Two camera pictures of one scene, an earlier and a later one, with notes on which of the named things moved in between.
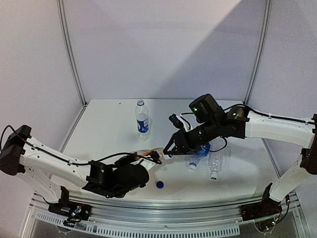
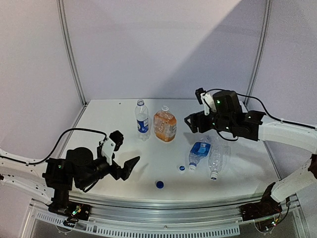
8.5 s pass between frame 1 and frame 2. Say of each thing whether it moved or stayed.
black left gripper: moved
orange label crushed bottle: moved
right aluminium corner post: stayed
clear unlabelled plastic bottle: stayed
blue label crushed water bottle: stayed
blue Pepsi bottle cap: stayed
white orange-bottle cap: moved
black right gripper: moved
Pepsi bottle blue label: stayed
